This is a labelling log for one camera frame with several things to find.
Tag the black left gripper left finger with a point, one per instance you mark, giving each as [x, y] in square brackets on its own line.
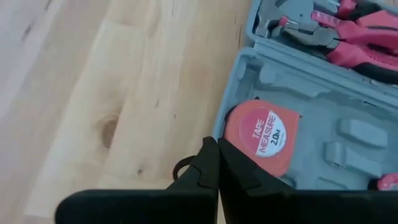
[140, 208]

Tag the black red utility knife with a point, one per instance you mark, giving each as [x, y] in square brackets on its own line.
[373, 17]

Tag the grey plastic tool case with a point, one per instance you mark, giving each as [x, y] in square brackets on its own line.
[326, 102]

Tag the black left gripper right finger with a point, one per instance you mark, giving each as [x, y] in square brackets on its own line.
[295, 208]

